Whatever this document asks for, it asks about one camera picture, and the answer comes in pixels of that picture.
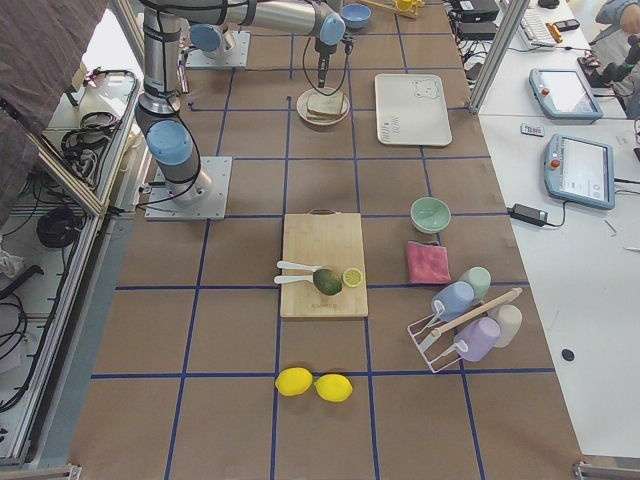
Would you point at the teach pendant near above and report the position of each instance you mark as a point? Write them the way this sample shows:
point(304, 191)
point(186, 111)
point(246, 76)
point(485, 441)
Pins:
point(580, 171)

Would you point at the lemon half slice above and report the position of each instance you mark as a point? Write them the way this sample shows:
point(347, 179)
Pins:
point(352, 277)

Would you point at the aluminium frame post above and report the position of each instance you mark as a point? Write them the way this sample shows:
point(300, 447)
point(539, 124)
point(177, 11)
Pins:
point(506, 31)

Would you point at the yellow lemon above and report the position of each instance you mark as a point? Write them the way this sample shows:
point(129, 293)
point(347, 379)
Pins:
point(333, 387)
point(293, 381)

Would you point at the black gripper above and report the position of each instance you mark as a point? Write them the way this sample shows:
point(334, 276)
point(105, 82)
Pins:
point(322, 53)

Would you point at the beige cup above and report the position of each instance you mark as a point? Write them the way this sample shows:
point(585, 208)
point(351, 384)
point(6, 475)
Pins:
point(509, 319)

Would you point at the black power adapter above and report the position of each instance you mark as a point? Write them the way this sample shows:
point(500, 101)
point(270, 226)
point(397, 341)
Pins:
point(527, 214)

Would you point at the green cup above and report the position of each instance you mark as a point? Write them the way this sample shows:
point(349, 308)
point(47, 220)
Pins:
point(479, 278)

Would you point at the wooden rack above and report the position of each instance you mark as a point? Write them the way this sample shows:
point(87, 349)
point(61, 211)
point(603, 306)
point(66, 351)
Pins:
point(404, 8)

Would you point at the green bowl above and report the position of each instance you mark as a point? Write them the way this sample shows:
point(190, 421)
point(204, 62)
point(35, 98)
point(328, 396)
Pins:
point(429, 215)

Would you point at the teach pendant far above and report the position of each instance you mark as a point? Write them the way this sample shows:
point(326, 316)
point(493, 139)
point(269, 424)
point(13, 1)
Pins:
point(564, 95)

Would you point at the yellow lemon right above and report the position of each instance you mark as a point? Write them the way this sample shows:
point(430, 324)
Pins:
point(333, 387)

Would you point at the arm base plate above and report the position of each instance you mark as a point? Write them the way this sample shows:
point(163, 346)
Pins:
point(216, 49)
point(206, 200)

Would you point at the purple cup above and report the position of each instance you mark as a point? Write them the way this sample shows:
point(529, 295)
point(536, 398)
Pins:
point(477, 339)

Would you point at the white wire cup rack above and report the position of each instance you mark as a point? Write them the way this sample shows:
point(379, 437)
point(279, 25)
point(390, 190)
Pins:
point(434, 340)

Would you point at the blue cup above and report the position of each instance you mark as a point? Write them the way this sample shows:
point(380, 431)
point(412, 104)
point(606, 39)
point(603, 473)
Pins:
point(452, 301)

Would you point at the white plastic knife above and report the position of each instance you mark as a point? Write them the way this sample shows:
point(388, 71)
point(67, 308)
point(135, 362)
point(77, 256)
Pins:
point(286, 279)

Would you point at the green lime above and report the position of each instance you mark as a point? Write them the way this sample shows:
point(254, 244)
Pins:
point(327, 282)

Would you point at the yellow lemon left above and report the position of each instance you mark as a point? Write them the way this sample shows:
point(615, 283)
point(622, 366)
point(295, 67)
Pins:
point(293, 381)

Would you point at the pink cloth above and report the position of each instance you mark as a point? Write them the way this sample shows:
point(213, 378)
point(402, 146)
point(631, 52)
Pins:
point(427, 264)

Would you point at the white bear tray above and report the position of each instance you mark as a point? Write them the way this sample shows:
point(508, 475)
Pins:
point(411, 110)

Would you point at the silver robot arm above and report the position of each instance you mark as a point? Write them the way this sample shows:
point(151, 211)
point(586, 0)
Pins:
point(157, 111)

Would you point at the blue bowl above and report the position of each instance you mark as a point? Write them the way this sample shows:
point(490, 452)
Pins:
point(356, 16)

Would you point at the teach pendant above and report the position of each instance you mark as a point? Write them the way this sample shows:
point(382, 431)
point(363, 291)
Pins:
point(564, 95)
point(580, 171)

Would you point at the brown-crust bread slice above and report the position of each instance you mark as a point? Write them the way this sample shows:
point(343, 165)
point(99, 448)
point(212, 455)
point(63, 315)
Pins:
point(325, 103)

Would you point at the white round plate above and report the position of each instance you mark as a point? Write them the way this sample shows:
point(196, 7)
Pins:
point(301, 105)

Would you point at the bread slice on plate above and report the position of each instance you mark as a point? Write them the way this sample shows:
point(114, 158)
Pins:
point(323, 116)

